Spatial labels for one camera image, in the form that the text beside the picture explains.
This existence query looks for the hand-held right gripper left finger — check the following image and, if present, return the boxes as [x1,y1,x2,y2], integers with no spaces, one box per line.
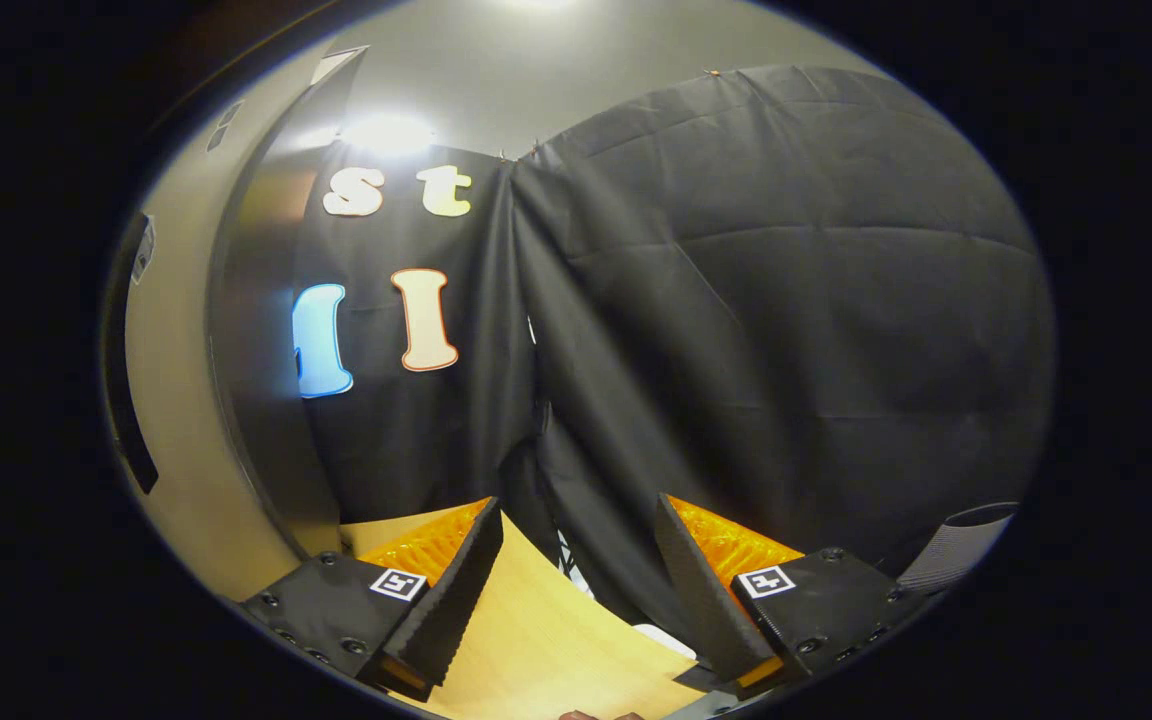
[239,497,505,703]

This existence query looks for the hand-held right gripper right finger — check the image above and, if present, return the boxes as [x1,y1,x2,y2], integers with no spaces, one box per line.
[654,493,927,701]

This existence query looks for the white cabinet door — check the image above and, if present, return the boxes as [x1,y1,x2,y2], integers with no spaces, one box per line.
[101,45,369,603]

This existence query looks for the white cabinet with shelves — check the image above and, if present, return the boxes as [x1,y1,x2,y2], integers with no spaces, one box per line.
[208,90,347,556]

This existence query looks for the white sheet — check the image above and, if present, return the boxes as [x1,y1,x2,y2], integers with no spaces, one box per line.
[631,623,699,661]

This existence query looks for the black backdrop cloth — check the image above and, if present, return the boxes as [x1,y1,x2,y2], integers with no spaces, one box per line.
[291,65,1057,651]

